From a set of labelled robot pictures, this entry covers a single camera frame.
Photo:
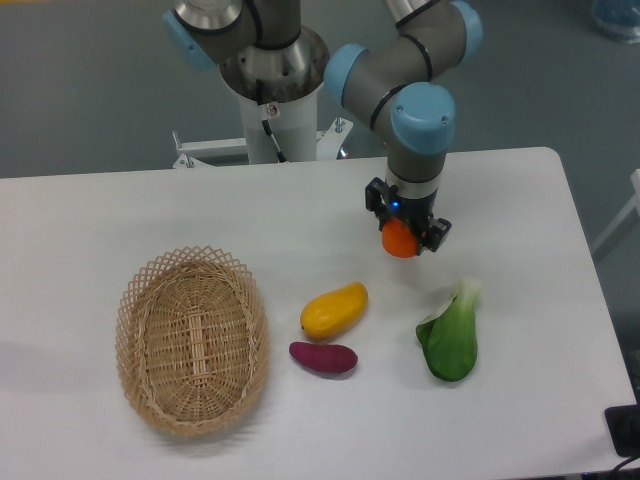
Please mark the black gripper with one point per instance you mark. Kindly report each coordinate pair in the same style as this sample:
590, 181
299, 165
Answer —
385, 203

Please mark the orange fruit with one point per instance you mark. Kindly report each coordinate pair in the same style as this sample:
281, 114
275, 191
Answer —
397, 239

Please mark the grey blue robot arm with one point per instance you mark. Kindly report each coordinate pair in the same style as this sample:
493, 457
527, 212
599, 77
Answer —
393, 91

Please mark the yellow mango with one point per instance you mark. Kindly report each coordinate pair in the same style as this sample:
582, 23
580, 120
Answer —
334, 312

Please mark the green bok choy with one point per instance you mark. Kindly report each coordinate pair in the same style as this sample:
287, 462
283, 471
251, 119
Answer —
448, 335

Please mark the purple sweet potato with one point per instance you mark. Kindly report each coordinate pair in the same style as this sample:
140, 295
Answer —
324, 358

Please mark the white furniture right edge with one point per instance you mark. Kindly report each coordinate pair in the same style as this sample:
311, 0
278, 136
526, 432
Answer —
621, 224

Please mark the woven wicker basket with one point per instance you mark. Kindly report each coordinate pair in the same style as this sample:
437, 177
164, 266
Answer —
192, 341

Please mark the blue object top right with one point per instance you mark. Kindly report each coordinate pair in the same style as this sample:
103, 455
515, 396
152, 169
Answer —
617, 19

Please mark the black device at table edge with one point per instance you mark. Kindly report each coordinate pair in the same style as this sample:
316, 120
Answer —
623, 426

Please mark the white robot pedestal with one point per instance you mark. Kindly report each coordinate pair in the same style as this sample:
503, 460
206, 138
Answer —
277, 95

